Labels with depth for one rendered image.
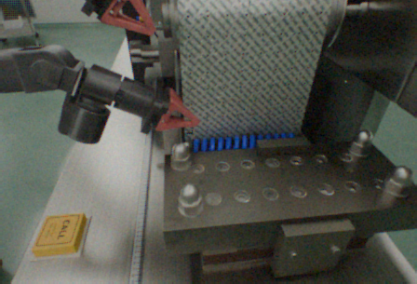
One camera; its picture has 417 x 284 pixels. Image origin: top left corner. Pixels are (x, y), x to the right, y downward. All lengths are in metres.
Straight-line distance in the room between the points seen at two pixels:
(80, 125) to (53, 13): 6.08
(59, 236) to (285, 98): 0.47
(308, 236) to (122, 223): 0.34
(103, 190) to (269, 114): 0.39
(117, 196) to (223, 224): 0.30
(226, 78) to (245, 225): 0.24
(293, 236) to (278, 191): 0.07
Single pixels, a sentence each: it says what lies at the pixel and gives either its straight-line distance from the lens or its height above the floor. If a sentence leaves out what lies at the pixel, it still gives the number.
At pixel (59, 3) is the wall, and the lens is 6.43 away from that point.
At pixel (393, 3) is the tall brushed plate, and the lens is 0.53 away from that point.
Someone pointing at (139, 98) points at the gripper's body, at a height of 1.14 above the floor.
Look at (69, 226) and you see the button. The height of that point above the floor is 0.92.
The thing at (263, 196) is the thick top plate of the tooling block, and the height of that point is 1.03.
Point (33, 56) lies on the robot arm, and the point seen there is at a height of 1.22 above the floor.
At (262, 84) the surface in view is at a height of 1.14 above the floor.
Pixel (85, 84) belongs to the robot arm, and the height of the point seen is 1.17.
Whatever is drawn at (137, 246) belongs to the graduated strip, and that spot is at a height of 0.90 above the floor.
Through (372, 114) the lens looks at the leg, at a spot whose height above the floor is 0.97.
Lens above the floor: 1.34
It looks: 35 degrees down
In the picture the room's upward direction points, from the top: straight up
